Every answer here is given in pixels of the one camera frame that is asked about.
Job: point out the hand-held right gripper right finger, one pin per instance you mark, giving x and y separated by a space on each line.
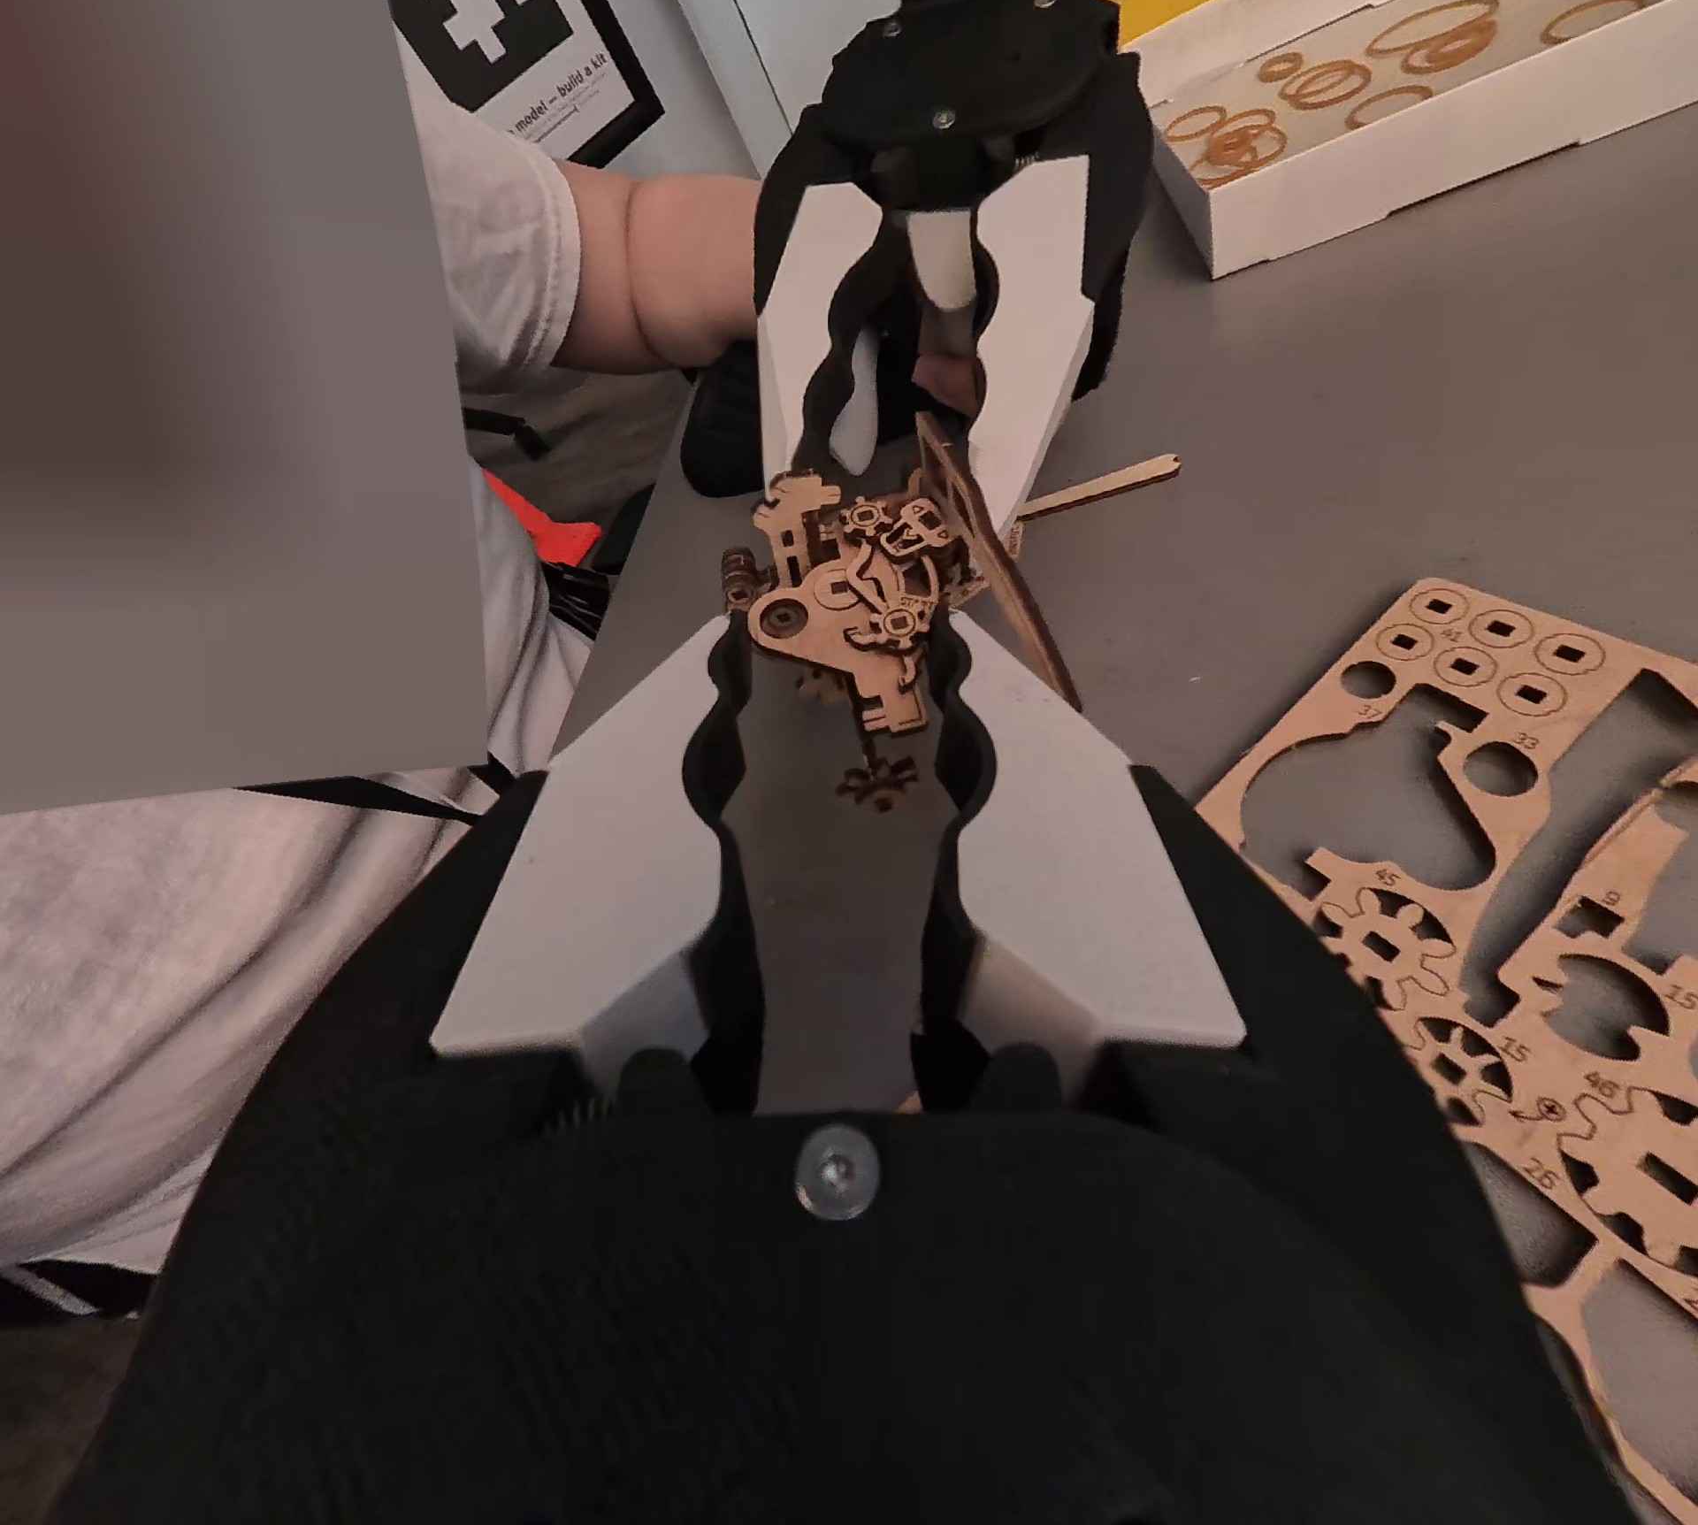
1100 901

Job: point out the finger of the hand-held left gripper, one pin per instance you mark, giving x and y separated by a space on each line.
799 305
1042 331

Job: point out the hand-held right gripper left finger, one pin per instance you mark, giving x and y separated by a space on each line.
583 901

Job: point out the wooden mechanical model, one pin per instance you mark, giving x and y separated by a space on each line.
822 623

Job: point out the wooden cut-out part sheet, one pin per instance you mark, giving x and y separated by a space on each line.
1519 1074

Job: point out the person's left forearm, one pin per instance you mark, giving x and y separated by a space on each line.
663 264

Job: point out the person's left hand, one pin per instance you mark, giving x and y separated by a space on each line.
948 365

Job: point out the thin wooden stick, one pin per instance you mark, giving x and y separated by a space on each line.
1100 487

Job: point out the white cardboard tray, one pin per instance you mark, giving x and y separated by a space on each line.
1326 211

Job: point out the red orange object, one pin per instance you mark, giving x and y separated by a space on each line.
537 524

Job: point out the pile of rubber bands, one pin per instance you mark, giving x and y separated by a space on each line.
1326 82

